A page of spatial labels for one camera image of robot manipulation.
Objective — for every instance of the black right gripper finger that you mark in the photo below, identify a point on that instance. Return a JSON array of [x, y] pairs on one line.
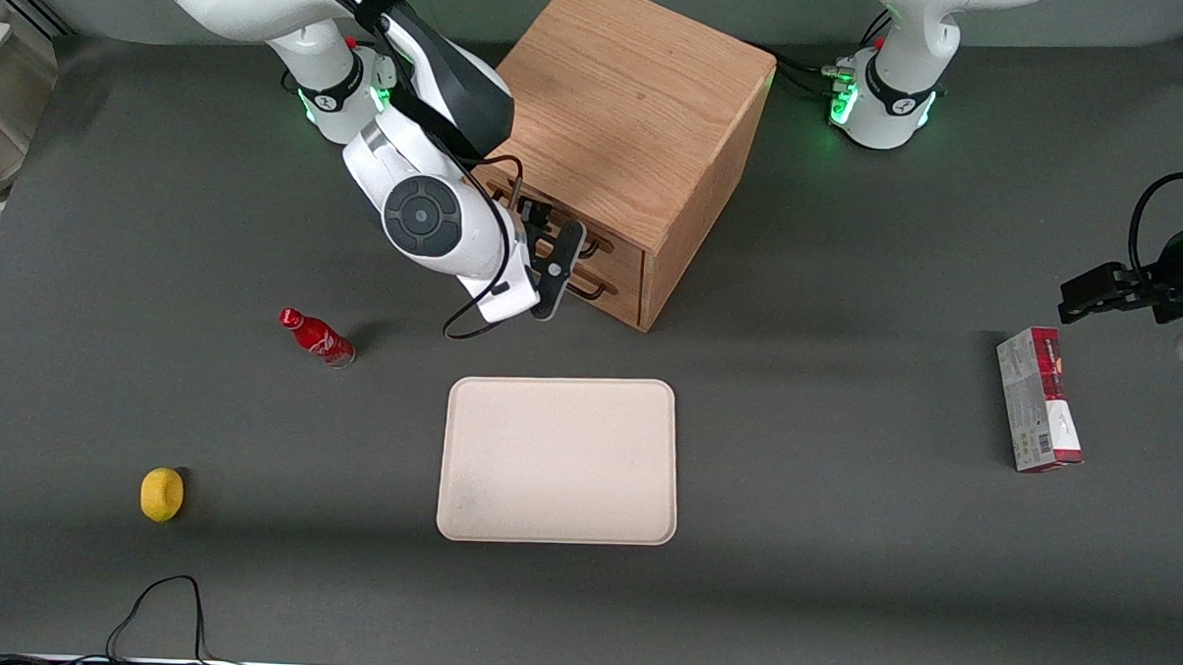
[[537, 215], [545, 247]]

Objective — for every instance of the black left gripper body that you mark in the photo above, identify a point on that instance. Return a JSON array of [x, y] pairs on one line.
[[1160, 286]]

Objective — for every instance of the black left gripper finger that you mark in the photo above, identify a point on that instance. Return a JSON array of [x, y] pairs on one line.
[[1095, 281], [1089, 309]]

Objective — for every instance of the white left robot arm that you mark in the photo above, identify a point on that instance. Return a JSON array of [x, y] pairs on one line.
[[906, 48]]

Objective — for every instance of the wooden drawer cabinet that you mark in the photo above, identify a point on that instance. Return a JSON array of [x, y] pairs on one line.
[[639, 88]]

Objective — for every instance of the grey and red carton box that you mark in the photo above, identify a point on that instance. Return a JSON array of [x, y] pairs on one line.
[[1037, 407]]

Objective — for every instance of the cream rectangular tray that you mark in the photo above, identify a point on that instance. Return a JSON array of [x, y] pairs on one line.
[[558, 459]]

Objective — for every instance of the red soda bottle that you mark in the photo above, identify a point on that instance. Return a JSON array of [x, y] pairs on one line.
[[318, 340]]

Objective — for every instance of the yellow lemon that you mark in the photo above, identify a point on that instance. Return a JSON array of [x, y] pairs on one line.
[[162, 495]]

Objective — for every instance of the beige plastic container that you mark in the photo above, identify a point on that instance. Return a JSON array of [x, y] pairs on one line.
[[9, 105]]

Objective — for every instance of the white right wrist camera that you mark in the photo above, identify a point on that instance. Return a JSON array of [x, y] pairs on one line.
[[504, 300]]

